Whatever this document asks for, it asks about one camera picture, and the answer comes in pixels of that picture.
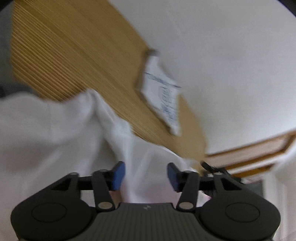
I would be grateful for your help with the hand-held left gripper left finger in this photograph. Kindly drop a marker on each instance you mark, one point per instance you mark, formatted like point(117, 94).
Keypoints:
point(118, 176)

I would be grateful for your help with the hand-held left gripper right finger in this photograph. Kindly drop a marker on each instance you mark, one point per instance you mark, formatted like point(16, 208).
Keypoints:
point(174, 177)

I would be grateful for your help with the white and pink sweatshirt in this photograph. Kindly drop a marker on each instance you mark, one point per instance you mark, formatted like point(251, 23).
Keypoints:
point(46, 139)

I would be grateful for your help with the wooden door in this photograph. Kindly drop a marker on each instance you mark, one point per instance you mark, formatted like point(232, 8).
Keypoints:
point(242, 153)

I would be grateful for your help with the white printed paper sheet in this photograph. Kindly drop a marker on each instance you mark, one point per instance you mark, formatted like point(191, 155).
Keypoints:
point(159, 97)

